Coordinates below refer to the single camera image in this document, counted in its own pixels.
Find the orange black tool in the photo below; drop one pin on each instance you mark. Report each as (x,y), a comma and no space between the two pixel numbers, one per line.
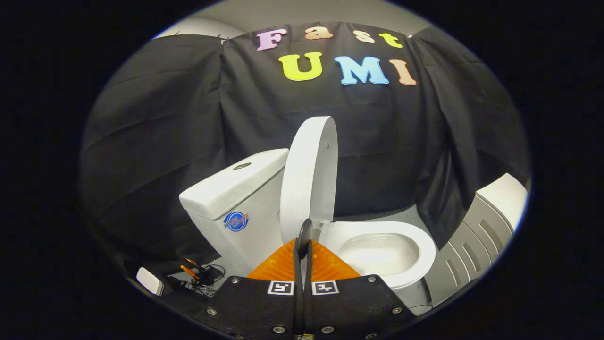
(193,270)

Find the white cabinet with grey side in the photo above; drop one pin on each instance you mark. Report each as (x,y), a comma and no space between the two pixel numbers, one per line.
(476,236)

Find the black lid pull tab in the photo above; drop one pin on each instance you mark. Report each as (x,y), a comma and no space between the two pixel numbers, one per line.
(304,231)

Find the small white device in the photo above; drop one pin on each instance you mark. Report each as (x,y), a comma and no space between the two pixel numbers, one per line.
(150,281)

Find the black backdrop cloth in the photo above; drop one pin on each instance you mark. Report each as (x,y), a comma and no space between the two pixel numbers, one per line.
(188,118)

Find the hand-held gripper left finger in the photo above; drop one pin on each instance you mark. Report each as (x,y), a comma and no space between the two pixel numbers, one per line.
(255,307)

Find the white toilet lid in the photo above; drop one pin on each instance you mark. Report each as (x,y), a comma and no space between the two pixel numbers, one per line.
(302,179)

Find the white ceramic toilet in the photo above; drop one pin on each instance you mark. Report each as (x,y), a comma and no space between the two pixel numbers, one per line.
(222,189)

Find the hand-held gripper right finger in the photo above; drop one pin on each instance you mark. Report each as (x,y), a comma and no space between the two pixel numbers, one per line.
(349,307)

